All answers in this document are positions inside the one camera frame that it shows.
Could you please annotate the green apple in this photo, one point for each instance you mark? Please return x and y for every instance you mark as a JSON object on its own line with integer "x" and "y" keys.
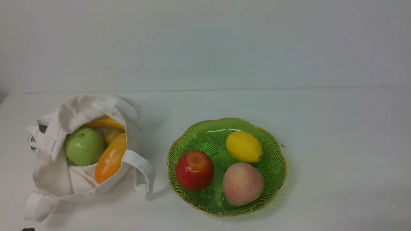
{"x": 84, "y": 146}

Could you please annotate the yellow-orange mango in bag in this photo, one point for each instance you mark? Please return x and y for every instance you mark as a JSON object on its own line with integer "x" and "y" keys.
{"x": 104, "y": 122}

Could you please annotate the pink peach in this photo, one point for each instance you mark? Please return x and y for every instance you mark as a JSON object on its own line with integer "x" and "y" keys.
{"x": 242, "y": 184}

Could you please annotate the yellow lemon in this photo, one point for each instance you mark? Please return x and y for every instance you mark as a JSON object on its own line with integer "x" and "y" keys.
{"x": 244, "y": 147}

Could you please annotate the green glass fruit plate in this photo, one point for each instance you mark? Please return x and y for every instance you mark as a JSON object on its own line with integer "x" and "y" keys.
{"x": 209, "y": 136}

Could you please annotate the white cloth tote bag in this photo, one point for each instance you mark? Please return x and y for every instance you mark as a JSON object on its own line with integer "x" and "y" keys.
{"x": 55, "y": 180}

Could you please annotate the small yellow fruit in bag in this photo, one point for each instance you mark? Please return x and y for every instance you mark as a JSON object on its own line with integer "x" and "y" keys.
{"x": 111, "y": 134}

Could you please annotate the orange mango fruit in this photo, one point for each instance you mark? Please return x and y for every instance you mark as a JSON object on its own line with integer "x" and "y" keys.
{"x": 110, "y": 162}

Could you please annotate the red apple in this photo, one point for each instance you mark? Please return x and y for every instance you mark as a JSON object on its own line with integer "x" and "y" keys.
{"x": 194, "y": 171}

